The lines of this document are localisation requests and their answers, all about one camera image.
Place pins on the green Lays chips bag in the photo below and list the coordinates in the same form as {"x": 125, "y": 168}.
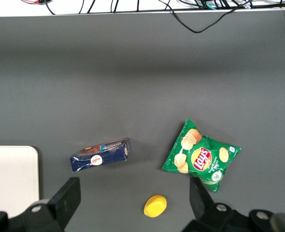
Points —
{"x": 200, "y": 157}

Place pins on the yellow plastic lemon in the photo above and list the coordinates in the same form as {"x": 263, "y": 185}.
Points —
{"x": 155, "y": 206}

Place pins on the beige plastic tray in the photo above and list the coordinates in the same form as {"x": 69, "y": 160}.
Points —
{"x": 12, "y": 174}

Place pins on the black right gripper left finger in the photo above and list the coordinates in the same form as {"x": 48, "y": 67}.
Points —
{"x": 60, "y": 207}

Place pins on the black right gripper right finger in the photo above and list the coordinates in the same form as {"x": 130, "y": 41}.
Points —
{"x": 203, "y": 207}

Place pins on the dark blue cookie box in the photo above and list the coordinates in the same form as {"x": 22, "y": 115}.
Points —
{"x": 101, "y": 158}

